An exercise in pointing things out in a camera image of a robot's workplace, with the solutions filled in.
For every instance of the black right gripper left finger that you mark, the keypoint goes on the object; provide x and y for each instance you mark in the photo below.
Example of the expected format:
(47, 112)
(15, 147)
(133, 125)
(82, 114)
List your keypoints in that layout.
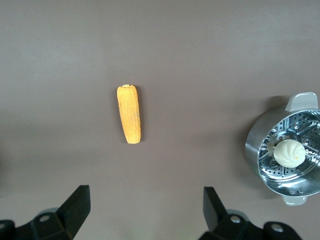
(75, 207)

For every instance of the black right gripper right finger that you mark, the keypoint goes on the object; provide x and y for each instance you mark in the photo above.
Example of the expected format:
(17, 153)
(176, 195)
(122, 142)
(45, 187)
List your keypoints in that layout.
(212, 207)

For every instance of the yellow corn cob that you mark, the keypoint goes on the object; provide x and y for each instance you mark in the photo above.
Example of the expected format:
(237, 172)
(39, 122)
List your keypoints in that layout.
(130, 115)

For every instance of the white steamed bun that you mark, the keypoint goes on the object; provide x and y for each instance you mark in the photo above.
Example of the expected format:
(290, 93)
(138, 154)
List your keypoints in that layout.
(287, 152)

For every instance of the perforated steel steamer insert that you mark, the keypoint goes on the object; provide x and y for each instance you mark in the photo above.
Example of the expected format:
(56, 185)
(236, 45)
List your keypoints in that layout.
(292, 120)

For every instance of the brown table cover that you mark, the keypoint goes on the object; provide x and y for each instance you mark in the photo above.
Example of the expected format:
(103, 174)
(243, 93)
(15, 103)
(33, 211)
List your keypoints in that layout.
(175, 50)

